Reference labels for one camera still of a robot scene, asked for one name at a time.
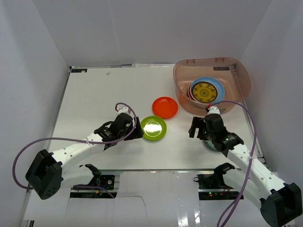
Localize blue white porcelain plate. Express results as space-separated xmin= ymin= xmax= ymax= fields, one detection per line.
xmin=204 ymin=140 xmax=220 ymax=152

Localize lime green plate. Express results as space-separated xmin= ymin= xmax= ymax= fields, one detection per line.
xmin=140 ymin=116 xmax=167 ymax=141

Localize yellow brown patterned plate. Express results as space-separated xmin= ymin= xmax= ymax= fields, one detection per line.
xmin=192 ymin=82 xmax=218 ymax=104

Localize red teal floral plate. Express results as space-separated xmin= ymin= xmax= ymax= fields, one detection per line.
xmin=187 ymin=83 xmax=196 ymax=101

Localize orange plate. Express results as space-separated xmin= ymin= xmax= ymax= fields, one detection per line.
xmin=152 ymin=96 xmax=178 ymax=119

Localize light blue plate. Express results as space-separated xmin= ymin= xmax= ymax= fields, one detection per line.
xmin=191 ymin=77 xmax=225 ymax=104

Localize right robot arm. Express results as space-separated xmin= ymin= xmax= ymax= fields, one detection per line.
xmin=189 ymin=113 xmax=303 ymax=227

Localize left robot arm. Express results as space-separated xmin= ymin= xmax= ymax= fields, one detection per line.
xmin=26 ymin=113 xmax=143 ymax=200

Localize translucent pink plastic bin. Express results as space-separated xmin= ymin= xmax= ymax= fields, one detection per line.
xmin=173 ymin=57 xmax=251 ymax=116

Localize small black label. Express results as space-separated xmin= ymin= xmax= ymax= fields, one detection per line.
xmin=71 ymin=69 xmax=87 ymax=73

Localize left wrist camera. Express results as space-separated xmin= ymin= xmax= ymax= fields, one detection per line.
xmin=116 ymin=106 xmax=131 ymax=115

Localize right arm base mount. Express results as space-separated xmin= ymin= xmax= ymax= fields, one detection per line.
xmin=194 ymin=174 xmax=239 ymax=201

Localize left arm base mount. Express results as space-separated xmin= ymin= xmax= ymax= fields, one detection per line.
xmin=71 ymin=174 xmax=116 ymax=197

